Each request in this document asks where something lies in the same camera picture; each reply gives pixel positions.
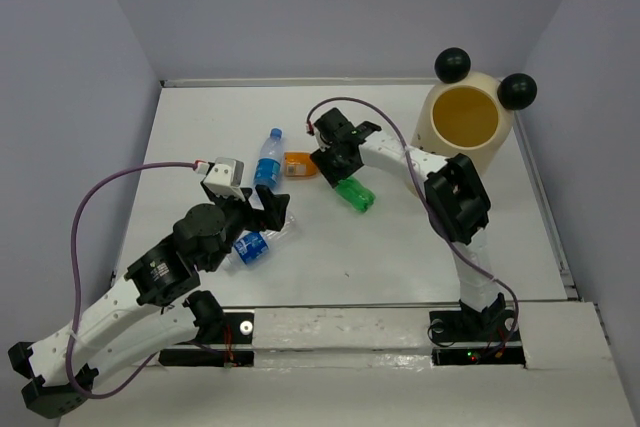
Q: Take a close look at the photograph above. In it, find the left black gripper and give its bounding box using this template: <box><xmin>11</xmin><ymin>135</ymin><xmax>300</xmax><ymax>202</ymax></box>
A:
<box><xmin>205</xmin><ymin>178</ymin><xmax>291</xmax><ymax>271</ymax></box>

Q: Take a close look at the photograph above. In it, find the green plastic bottle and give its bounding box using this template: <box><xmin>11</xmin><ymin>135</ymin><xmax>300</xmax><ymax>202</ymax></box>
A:
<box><xmin>334</xmin><ymin>176</ymin><xmax>376</xmax><ymax>213</ymax></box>

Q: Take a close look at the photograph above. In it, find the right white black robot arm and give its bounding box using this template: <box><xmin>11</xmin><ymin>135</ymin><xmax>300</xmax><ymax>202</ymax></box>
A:
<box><xmin>307</xmin><ymin>108</ymin><xmax>519</xmax><ymax>356</ymax></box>

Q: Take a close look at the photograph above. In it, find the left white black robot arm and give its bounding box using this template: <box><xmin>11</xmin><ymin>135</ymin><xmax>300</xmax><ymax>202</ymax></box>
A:
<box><xmin>8</xmin><ymin>186</ymin><xmax>290</xmax><ymax>419</ymax></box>

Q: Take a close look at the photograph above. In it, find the cream bin with black ears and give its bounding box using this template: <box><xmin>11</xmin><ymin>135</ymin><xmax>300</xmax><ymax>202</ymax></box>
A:
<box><xmin>410</xmin><ymin>47</ymin><xmax>538</xmax><ymax>175</ymax></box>

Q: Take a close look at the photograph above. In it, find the upright-lying blue label water bottle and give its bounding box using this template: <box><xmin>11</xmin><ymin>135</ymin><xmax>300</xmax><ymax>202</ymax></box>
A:
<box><xmin>253</xmin><ymin>128</ymin><xmax>284</xmax><ymax>190</ymax></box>

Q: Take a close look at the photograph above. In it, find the orange juice bottle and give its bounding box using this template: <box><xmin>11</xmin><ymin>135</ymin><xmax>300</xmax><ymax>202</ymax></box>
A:
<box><xmin>283</xmin><ymin>151</ymin><xmax>318</xmax><ymax>179</ymax></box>

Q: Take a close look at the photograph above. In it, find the left blue label water bottle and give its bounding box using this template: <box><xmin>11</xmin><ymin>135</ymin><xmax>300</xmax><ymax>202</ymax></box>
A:
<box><xmin>221</xmin><ymin>213</ymin><xmax>301</xmax><ymax>273</ymax></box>

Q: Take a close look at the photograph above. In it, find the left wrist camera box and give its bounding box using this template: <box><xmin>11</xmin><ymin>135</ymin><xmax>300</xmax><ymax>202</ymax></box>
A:
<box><xmin>201</xmin><ymin>157</ymin><xmax>245</xmax><ymax>201</ymax></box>

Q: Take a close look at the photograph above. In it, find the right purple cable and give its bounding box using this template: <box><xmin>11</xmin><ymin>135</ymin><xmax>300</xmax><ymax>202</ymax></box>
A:
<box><xmin>305</xmin><ymin>96</ymin><xmax>519</xmax><ymax>363</ymax></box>

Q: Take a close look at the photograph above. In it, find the purple cable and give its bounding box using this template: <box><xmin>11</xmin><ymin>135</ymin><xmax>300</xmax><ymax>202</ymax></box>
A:
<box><xmin>305</xmin><ymin>96</ymin><xmax>519</xmax><ymax>363</ymax></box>
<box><xmin>67</xmin><ymin>160</ymin><xmax>206</xmax><ymax>401</ymax></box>

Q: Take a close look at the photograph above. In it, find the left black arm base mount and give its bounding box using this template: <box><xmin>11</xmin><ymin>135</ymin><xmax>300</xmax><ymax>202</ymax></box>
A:
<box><xmin>157</xmin><ymin>310</ymin><xmax>255</xmax><ymax>368</ymax></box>

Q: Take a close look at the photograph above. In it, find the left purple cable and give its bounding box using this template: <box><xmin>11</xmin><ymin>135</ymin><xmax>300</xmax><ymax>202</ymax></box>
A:
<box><xmin>67</xmin><ymin>160</ymin><xmax>206</xmax><ymax>401</ymax></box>

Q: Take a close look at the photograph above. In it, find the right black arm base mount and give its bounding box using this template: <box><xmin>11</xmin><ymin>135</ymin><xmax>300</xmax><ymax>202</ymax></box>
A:
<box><xmin>427</xmin><ymin>309</ymin><xmax>526</xmax><ymax>367</ymax></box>

